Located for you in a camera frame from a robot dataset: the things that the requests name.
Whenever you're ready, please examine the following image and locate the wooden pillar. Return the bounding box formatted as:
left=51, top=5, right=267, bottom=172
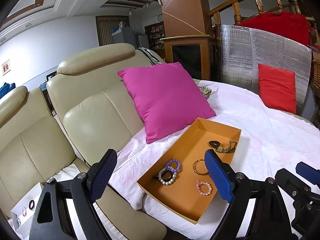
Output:
left=160, top=0, right=213, bottom=37

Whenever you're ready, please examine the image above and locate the pink bead bracelet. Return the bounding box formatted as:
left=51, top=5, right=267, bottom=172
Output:
left=196, top=181, right=213, bottom=197

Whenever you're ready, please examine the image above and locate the white jewelry box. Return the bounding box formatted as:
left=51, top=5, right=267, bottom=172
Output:
left=11, top=182, right=43, bottom=236

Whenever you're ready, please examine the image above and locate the red cloth on railing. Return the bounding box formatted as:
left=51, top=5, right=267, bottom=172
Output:
left=235, top=11, right=311, bottom=46

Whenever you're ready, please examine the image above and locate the red cushion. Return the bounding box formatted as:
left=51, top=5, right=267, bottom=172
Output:
left=258, top=64, right=297, bottom=114

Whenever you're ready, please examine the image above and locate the black hair scrunchie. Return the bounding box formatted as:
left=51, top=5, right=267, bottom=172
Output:
left=208, top=140, right=221, bottom=148

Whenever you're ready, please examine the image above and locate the black band bracelet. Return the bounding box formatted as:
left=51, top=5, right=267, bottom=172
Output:
left=152, top=167, right=173, bottom=182

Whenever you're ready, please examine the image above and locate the magenta cushion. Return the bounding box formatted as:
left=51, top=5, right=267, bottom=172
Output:
left=117, top=62, right=216, bottom=144

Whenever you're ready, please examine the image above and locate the grey refrigerator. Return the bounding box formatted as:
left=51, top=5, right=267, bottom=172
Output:
left=112, top=28, right=149, bottom=49

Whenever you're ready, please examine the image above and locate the gold wristwatch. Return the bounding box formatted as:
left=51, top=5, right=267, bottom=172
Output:
left=216, top=141, right=238, bottom=153

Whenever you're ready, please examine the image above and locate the beige leather sofa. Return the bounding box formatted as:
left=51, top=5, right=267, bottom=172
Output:
left=0, top=42, right=168, bottom=240

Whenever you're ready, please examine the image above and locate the patterned crumpled cloth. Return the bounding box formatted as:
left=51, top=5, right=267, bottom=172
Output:
left=198, top=86, right=218, bottom=100

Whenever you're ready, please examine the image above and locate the silver foil insulation panel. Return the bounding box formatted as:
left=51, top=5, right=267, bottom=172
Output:
left=212, top=25, right=312, bottom=114

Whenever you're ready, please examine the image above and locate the gold bangle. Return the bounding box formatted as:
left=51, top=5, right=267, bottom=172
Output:
left=193, top=159, right=209, bottom=176

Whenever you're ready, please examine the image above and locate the blue cloth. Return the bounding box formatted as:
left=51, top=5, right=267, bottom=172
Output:
left=0, top=82, right=16, bottom=99

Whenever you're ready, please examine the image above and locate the round wall clock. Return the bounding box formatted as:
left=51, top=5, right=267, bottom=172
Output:
left=158, top=14, right=163, bottom=22

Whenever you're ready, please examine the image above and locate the pink white towel blanket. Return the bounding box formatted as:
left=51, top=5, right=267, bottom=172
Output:
left=7, top=79, right=320, bottom=240

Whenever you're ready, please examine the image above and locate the wooden cabinet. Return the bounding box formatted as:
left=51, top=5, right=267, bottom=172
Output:
left=162, top=35, right=215, bottom=80

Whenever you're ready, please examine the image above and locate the white grey bead bracelet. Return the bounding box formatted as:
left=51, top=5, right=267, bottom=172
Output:
left=158, top=168, right=177, bottom=186

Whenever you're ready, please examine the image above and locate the wooden stair railing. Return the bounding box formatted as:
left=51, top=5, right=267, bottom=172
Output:
left=208, top=0, right=316, bottom=28

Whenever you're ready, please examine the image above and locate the purple bead bracelet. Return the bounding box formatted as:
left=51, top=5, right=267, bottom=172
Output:
left=164, top=159, right=182, bottom=173

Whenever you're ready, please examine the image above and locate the framed wall picture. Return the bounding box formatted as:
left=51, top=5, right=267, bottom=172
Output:
left=2, top=60, right=11, bottom=75

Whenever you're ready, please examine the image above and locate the orange cardboard tray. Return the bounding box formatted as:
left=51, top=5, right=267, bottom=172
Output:
left=137, top=118, right=241, bottom=224

